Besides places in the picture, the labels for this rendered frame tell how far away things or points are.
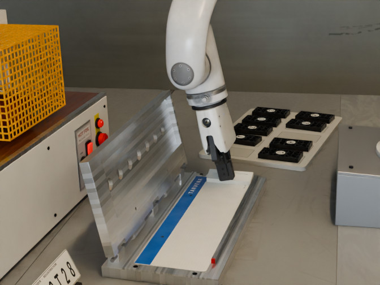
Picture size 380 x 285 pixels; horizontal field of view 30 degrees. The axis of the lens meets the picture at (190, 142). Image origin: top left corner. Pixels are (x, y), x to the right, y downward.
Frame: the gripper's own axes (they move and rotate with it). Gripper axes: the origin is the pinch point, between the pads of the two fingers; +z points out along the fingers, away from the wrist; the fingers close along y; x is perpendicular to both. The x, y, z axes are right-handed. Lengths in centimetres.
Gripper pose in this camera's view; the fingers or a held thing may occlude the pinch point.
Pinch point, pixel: (225, 170)
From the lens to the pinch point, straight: 152.0
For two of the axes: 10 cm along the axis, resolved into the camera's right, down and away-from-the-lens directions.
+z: 2.4, 9.3, 2.7
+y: 2.8, -3.3, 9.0
